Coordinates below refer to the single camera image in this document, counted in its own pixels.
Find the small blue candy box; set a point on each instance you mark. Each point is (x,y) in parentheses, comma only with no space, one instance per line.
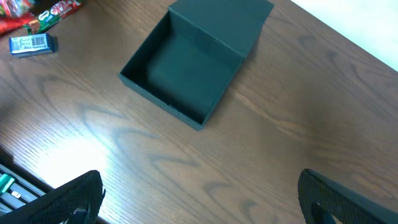
(31,45)

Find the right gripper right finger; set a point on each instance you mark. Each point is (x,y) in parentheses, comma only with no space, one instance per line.
(323,200)

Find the red green KitKat Milo bar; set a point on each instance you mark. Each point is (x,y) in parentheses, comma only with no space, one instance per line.
(51,16)

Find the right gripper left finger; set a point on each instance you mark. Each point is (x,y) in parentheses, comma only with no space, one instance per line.
(78,201)

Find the black Haribo gummy bag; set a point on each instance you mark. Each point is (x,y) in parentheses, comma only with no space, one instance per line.
(15,8)

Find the black gift box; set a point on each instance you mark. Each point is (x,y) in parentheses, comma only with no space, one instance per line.
(188,60)

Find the red snack packet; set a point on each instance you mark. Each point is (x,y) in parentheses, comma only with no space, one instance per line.
(12,23)

